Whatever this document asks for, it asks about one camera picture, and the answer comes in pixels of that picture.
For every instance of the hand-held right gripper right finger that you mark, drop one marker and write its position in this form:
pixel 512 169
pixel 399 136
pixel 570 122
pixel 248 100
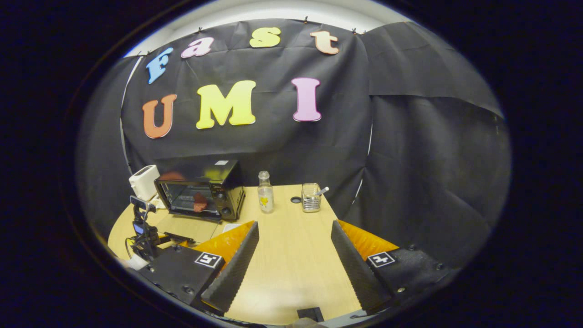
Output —
pixel 355 269

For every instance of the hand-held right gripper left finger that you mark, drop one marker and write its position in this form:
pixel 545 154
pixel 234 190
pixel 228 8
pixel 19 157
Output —
pixel 237 269

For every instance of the brown meat piece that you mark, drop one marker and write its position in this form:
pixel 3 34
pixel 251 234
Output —
pixel 199 202

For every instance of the black electric oven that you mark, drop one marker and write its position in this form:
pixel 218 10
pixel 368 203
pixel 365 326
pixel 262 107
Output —
pixel 225 182

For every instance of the white toaster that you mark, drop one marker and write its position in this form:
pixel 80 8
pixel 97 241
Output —
pixel 143 182

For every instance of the clear glass bottle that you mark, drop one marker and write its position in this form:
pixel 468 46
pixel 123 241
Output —
pixel 266 196

